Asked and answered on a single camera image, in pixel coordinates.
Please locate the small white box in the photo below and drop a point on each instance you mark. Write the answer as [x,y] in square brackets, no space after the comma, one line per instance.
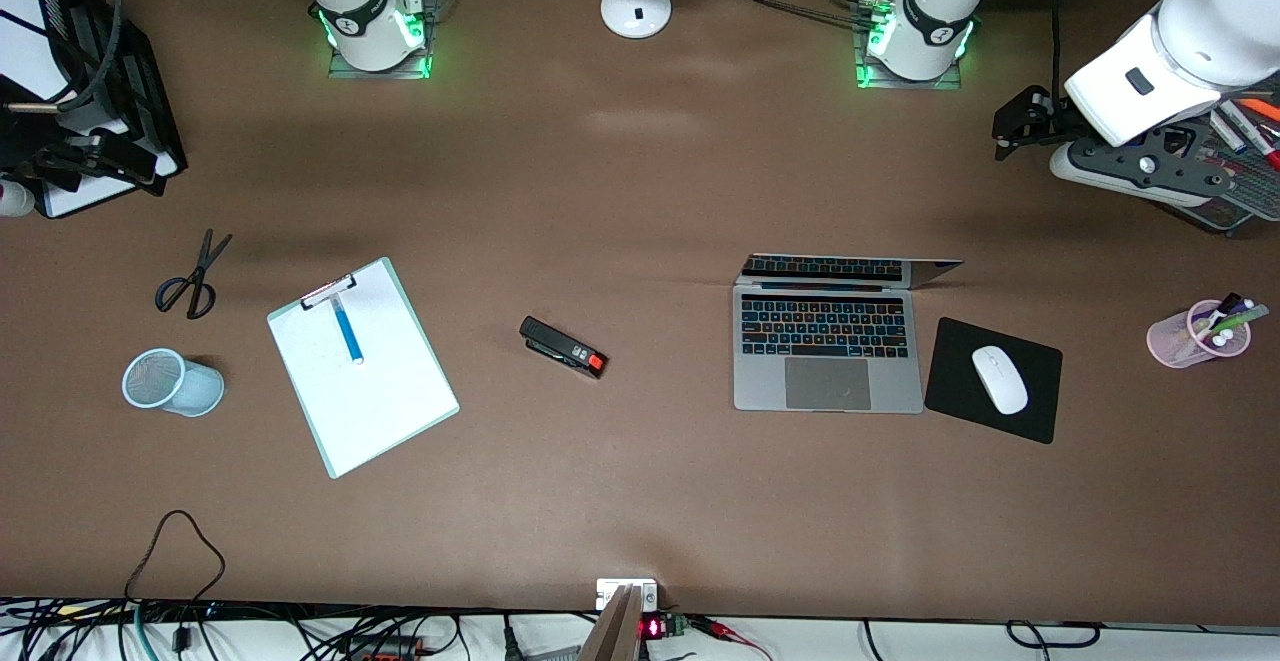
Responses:
[612,589]

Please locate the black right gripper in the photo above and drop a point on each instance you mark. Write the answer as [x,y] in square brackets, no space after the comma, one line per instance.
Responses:
[28,146]

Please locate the green marker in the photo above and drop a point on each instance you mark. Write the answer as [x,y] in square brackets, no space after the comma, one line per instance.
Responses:
[1250,315]

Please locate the light blue mesh pen cup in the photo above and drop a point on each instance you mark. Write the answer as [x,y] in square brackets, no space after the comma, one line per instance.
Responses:
[195,391]

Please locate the red marker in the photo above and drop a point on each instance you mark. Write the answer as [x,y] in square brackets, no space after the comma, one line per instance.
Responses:
[1270,153]

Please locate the white computer mouse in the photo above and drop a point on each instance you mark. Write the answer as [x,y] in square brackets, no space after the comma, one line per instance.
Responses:
[1000,379]

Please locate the black orange connector block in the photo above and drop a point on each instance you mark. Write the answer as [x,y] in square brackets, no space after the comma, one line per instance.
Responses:
[385,649]

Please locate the orange marker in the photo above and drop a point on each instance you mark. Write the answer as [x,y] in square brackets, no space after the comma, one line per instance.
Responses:
[1262,108]

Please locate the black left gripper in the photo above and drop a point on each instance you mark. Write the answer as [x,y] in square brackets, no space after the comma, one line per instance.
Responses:
[1047,123]

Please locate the black marker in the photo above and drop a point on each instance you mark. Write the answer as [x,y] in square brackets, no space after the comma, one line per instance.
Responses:
[1230,303]

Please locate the wooden strut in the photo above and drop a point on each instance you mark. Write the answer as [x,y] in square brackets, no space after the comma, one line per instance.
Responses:
[612,631]

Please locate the blue marker with white cap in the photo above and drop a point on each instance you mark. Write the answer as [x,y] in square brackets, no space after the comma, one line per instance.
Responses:
[348,333]

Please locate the circuit board with red display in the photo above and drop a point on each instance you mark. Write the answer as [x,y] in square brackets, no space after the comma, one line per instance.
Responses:
[665,627]

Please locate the black stapler with red end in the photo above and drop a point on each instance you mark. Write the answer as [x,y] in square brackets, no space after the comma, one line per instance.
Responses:
[560,346]

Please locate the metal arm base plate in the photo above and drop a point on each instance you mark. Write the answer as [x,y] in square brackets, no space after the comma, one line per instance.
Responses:
[950,81]
[345,69]

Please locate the black mouse pad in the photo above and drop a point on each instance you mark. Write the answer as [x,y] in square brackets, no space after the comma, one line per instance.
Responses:
[950,381]

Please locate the black scissors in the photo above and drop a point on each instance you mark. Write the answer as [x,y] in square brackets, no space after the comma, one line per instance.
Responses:
[200,276]

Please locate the silver grey laptop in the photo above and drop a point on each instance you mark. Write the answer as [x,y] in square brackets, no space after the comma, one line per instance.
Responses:
[830,381]

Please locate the black stacked paper tray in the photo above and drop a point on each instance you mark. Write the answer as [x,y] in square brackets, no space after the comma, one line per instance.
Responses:
[140,91]

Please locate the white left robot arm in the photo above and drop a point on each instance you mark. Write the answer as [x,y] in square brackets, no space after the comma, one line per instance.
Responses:
[935,11]

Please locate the purple marker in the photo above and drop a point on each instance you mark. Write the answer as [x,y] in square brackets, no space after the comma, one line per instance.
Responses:
[1243,308]

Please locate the dark mesh desk tray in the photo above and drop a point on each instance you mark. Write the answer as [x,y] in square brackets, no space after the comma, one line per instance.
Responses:
[1250,201]

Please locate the white clipboard with green edge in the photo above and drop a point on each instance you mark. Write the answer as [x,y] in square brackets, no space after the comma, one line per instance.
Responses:
[370,411]

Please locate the pink translucent pen cup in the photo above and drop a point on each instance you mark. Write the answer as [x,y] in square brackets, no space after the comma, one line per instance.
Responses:
[1170,341]

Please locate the white barrel marker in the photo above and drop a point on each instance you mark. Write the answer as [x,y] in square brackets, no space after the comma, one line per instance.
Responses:
[1230,131]

